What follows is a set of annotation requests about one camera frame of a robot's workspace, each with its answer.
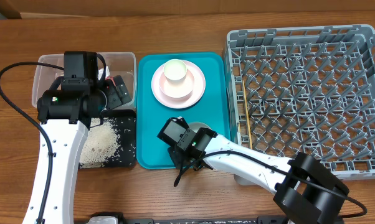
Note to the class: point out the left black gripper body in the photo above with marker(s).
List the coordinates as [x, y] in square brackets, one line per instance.
[113, 99]

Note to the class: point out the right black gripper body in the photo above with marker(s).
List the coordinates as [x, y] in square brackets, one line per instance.
[177, 158]

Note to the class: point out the grey bowl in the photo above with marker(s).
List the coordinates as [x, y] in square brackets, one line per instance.
[195, 126]

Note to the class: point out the cooked white rice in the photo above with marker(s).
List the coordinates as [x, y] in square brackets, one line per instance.
[98, 144]

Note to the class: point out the white napkin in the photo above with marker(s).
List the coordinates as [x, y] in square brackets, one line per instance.
[105, 71]

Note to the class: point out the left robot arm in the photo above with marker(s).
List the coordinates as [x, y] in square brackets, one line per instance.
[65, 112]

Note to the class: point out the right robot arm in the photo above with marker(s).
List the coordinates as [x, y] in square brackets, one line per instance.
[304, 189]

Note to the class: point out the grey dishwasher rack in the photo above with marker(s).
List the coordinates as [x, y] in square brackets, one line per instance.
[309, 89]

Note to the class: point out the black plastic tray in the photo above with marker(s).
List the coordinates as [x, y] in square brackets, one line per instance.
[126, 124]

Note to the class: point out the pink round plate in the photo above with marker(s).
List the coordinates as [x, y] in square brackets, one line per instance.
[179, 95]

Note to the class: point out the pink cup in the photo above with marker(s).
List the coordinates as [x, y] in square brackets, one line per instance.
[175, 70]

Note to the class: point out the teal serving tray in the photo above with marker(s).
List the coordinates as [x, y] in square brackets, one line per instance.
[212, 109]

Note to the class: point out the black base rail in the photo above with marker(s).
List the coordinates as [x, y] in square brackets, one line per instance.
[118, 217]

